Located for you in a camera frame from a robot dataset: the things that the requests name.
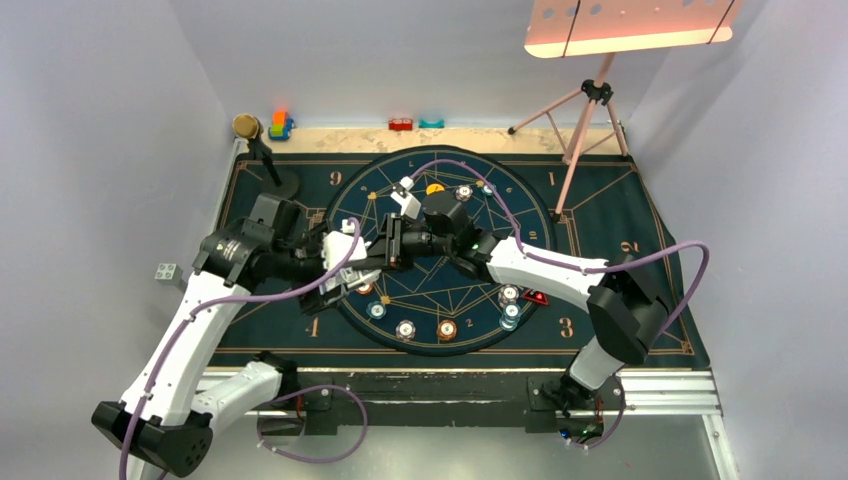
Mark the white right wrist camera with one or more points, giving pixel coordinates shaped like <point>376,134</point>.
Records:
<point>409,205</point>

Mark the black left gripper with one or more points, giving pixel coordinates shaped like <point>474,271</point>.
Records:
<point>313,301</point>

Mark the pink tripod stand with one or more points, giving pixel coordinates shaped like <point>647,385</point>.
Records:
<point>598,93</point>

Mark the gold round microphone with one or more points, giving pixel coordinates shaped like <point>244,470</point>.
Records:
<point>246,126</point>

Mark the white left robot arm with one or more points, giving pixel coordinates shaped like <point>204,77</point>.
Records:
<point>164,423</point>

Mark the orange chip stack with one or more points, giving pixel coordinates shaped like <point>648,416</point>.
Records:
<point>447,330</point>

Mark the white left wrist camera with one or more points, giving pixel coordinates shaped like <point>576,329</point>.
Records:
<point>339,247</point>

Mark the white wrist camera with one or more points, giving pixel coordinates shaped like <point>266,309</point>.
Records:
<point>339,247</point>
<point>409,205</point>

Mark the blue playing card deck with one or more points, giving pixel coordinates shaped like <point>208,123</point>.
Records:
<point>353,279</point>

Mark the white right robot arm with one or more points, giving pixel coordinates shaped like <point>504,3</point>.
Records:
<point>626,311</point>

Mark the yellow big blind button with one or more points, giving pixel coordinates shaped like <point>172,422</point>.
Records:
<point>434,188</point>

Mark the aluminium frame rail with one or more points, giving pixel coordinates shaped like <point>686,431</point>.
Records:
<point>539,400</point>

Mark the teal toy block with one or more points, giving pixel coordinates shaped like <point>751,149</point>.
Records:
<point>431,123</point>

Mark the red toy block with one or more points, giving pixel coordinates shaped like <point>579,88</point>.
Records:
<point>400,124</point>

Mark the grey lego brick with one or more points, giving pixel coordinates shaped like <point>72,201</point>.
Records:
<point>170,274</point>

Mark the orange blue toy block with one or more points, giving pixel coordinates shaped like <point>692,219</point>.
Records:
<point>281,126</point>

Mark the dark green rectangular poker mat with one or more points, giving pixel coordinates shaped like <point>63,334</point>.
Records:
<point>608,214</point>

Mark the pink perforated light panel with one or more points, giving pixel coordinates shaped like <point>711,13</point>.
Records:
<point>559,29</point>

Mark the red triangular dealer button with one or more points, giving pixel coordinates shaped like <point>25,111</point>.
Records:
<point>536,297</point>

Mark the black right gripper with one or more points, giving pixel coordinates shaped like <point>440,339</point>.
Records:
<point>380,254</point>

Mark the round blue poker mat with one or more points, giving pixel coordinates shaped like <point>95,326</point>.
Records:
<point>433,290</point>

